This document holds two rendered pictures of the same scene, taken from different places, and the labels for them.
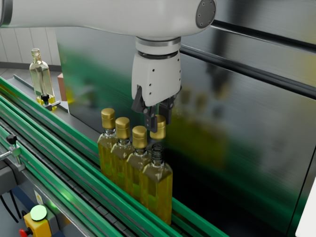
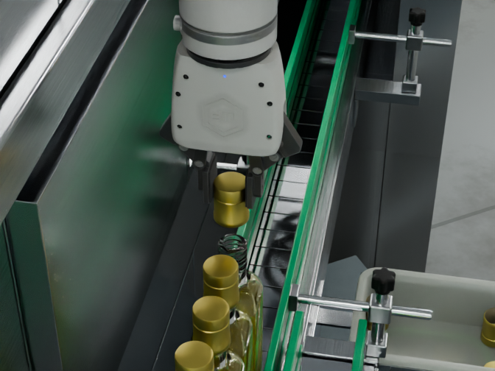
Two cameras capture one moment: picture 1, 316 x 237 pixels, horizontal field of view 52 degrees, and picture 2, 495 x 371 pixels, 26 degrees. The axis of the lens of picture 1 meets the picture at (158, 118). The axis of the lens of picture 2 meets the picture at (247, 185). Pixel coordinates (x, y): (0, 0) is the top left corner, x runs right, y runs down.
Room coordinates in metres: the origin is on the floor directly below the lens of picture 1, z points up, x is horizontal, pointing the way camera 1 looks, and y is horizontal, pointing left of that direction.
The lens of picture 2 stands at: (1.02, 0.69, 2.02)
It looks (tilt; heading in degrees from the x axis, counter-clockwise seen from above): 38 degrees down; 237
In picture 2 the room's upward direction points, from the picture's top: straight up
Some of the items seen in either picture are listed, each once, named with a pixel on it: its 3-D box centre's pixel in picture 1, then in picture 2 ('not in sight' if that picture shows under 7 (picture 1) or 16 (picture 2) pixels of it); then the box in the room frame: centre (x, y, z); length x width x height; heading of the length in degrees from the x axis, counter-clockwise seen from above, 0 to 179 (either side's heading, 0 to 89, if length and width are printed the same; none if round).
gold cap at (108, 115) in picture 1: (108, 118); (194, 371); (0.70, 0.13, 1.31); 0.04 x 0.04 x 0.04
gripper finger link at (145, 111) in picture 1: (146, 119); (264, 174); (0.56, 0.02, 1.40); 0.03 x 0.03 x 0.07; 45
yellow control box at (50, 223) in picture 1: (41, 224); not in sight; (0.65, 0.35, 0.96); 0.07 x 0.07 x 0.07; 46
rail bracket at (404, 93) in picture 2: not in sight; (396, 68); (-0.04, -0.46, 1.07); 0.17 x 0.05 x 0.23; 136
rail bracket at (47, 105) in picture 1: (52, 108); not in sight; (1.08, 0.41, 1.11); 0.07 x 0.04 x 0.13; 136
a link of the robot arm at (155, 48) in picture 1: (158, 41); (226, 26); (0.58, 0.00, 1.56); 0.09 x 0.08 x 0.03; 135
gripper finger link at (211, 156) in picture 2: (168, 107); (197, 165); (0.60, -0.02, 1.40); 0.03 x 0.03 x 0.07; 45
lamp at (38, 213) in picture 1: (38, 212); not in sight; (0.65, 0.35, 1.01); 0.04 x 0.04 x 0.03
